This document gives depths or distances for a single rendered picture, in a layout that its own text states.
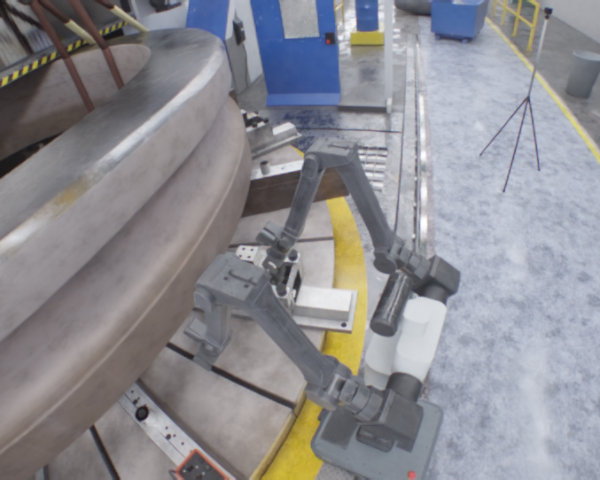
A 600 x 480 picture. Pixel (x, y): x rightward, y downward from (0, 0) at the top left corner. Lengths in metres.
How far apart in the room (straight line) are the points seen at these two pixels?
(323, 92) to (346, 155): 4.87
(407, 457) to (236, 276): 1.62
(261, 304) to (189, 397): 1.70
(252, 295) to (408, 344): 0.46
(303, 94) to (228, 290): 5.31
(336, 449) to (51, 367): 1.46
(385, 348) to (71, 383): 1.26
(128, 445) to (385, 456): 1.48
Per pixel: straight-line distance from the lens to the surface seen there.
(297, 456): 2.31
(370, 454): 2.03
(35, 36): 5.04
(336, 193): 3.05
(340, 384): 0.83
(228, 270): 0.63
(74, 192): 1.28
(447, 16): 9.57
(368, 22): 8.99
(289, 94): 5.86
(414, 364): 0.89
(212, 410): 2.18
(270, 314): 0.63
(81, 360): 1.64
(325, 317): 2.20
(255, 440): 2.05
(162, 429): 1.83
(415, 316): 0.85
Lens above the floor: 2.27
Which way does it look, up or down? 44 degrees down
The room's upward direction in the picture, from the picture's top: 10 degrees counter-clockwise
